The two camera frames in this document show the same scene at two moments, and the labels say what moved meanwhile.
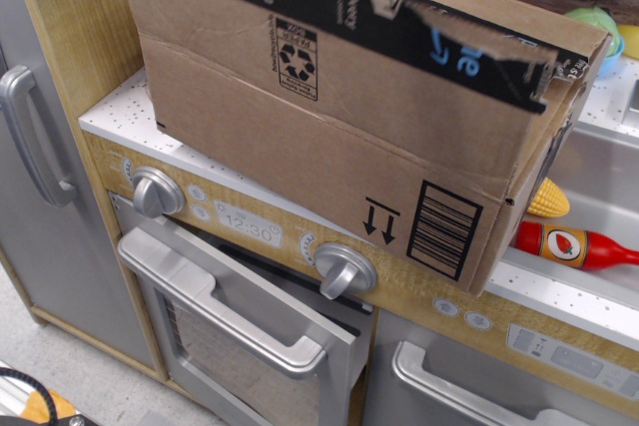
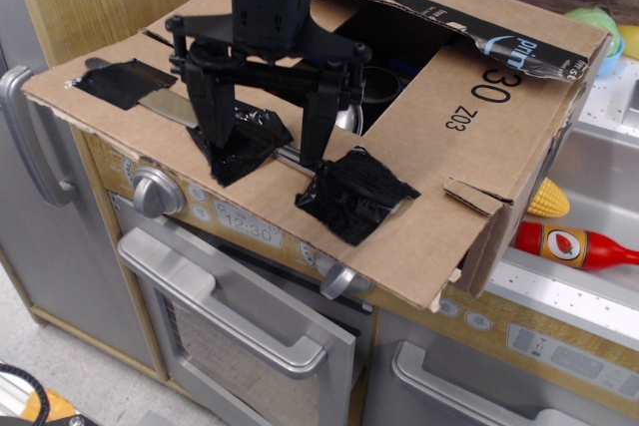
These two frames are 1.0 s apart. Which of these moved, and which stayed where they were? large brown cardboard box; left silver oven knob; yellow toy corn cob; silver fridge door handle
Moved: large brown cardboard box
Stayed: yellow toy corn cob; left silver oven knob; silver fridge door handle
